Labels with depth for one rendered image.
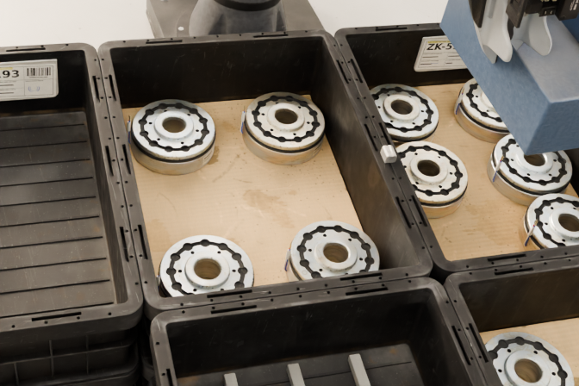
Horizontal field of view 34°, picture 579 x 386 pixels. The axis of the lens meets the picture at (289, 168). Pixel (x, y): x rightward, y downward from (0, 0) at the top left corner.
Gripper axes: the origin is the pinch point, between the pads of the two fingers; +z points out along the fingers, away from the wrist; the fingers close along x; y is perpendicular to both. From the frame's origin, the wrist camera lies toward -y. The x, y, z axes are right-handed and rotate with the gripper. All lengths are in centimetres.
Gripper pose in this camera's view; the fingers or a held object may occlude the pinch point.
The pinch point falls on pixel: (497, 45)
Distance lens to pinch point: 96.7
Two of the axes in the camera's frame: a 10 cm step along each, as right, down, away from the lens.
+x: 9.6, -1.8, 2.3
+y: 2.8, 7.2, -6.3
